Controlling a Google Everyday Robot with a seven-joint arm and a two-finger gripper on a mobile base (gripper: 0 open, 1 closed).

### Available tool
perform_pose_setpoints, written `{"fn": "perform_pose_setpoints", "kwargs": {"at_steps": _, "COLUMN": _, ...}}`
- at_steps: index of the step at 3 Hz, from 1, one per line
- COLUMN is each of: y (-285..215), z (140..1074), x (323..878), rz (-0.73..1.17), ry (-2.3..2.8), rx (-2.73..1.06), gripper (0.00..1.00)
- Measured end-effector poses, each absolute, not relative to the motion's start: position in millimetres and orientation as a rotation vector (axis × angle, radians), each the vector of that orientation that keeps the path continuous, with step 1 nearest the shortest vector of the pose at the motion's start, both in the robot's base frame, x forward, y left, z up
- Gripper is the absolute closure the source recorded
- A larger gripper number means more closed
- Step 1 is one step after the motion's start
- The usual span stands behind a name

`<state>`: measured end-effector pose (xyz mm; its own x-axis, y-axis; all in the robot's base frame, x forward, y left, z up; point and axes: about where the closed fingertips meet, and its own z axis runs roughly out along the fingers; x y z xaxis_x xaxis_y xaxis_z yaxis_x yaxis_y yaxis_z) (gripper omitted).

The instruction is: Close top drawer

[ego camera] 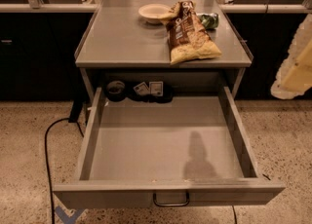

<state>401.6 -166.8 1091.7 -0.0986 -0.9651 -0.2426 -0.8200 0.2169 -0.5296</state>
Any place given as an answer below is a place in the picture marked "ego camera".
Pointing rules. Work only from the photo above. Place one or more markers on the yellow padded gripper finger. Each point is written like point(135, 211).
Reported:
point(294, 77)

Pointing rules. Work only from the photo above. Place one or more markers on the grey top drawer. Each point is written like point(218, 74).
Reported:
point(193, 151)

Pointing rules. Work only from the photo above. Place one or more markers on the grey drawer cabinet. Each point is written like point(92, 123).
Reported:
point(119, 45)

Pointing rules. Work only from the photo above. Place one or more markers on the dark counter right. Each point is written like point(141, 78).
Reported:
point(268, 37)

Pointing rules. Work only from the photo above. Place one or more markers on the dark counter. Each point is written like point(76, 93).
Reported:
point(37, 61)
point(268, 37)

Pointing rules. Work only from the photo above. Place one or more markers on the green snack packet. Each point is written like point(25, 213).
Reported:
point(209, 21)

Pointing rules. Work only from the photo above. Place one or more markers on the brown yellow chip bag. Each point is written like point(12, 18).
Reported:
point(187, 36)

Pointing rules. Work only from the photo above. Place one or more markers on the white bowl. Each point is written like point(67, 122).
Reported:
point(151, 12)

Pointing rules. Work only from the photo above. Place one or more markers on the black tape roll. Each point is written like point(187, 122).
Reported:
point(115, 91)

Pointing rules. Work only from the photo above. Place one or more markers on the dark counter left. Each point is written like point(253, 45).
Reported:
point(37, 61)

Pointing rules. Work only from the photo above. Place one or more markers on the blue tape floor marker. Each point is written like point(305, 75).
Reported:
point(68, 218)

